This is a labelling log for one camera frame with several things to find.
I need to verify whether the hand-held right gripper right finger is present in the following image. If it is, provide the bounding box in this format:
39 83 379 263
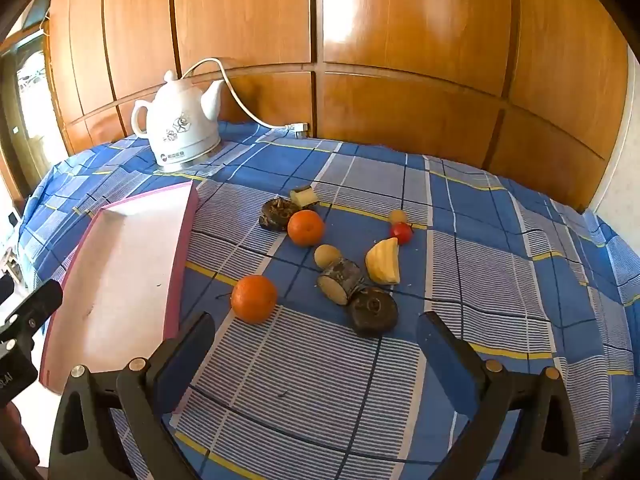
416 311 583 480

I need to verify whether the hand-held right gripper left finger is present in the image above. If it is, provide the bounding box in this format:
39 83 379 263
48 311 217 480

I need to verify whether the dark brown round fruit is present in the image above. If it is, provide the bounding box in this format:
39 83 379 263
258 197 296 232
348 287 399 338

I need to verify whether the pink-rimmed white tray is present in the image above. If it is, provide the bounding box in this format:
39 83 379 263
40 180 200 415

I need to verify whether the orange tangerine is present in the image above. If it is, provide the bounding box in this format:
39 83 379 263
230 274 278 324
287 209 326 247

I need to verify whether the yellow fruit wedge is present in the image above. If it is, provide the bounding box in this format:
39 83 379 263
365 237 402 286

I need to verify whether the large sugarcane piece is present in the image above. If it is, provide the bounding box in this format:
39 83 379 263
318 257 367 307

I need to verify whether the small sugarcane piece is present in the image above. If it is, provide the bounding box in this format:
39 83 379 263
290 186 320 210

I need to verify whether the blue plaid tablecloth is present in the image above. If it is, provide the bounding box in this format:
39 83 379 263
17 120 640 480

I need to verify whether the wooden door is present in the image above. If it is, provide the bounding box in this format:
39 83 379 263
0 30 68 211

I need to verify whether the white ceramic electric kettle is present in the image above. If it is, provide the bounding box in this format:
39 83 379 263
131 70 224 171

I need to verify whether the wooden wardrobe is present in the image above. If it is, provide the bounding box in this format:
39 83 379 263
42 0 631 213

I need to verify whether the white power cable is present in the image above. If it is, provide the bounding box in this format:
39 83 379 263
179 57 312 140

